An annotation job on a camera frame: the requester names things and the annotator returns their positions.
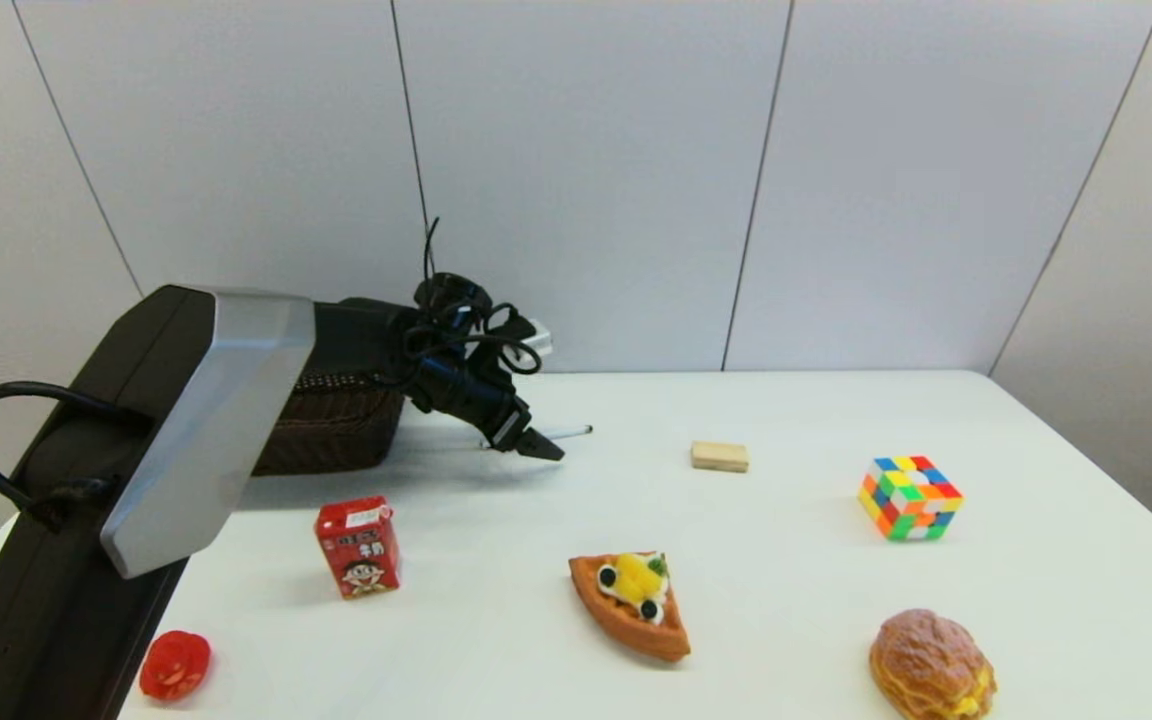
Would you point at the small wooden block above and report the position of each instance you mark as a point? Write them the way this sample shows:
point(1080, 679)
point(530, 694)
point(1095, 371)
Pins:
point(720, 457)

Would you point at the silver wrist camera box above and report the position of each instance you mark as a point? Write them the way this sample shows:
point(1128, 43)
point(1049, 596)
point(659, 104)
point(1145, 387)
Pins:
point(539, 340)

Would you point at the red milk carton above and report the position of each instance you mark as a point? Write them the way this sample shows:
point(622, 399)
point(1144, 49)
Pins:
point(361, 555)

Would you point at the colourful puzzle cube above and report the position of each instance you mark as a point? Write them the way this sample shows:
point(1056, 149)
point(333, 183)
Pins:
point(908, 500)

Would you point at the dark brown wicker basket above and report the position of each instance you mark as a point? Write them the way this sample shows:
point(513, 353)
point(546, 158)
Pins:
point(336, 430)

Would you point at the red tomato toy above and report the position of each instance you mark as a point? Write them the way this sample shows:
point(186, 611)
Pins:
point(176, 665)

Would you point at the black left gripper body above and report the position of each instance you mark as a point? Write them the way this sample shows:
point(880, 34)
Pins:
point(466, 390)

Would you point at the toy cream puff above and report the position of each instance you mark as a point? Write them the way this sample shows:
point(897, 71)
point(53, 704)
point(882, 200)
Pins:
point(931, 665)

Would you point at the toy fruit waffle slice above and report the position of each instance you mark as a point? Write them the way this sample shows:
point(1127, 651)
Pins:
point(626, 620)

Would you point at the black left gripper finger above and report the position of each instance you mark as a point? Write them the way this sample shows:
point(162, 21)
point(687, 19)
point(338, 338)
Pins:
point(541, 447)

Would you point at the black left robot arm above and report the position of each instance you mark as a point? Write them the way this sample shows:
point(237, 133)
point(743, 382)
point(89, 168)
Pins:
point(46, 600)

